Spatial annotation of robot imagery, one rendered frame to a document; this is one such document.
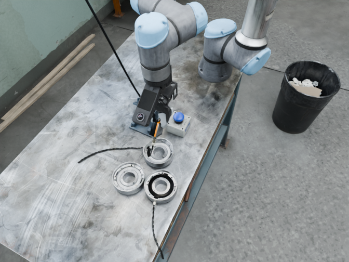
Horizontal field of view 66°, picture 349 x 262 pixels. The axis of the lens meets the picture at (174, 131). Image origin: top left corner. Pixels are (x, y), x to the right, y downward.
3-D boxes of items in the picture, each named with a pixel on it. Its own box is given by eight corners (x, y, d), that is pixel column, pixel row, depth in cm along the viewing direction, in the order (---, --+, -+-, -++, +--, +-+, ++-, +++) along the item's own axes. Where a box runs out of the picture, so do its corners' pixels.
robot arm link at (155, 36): (178, 18, 58) (147, 35, 55) (178, 59, 67) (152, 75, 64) (155, 4, 61) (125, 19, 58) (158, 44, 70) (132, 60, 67)
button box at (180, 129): (183, 138, 98) (183, 130, 94) (166, 131, 100) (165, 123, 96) (192, 122, 103) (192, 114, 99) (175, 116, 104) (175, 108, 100)
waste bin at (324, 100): (309, 144, 189) (337, 104, 154) (262, 128, 198) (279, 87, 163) (317, 110, 207) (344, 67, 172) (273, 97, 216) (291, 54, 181)
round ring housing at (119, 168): (108, 191, 87) (106, 185, 84) (122, 164, 93) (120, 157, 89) (138, 200, 85) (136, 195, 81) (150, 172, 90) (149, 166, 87)
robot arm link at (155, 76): (160, 74, 64) (132, 64, 66) (161, 88, 68) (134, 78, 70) (175, 56, 68) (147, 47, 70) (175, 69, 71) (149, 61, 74)
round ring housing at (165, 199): (152, 170, 91) (151, 165, 87) (182, 180, 88) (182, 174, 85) (139, 198, 85) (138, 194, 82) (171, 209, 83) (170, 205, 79)
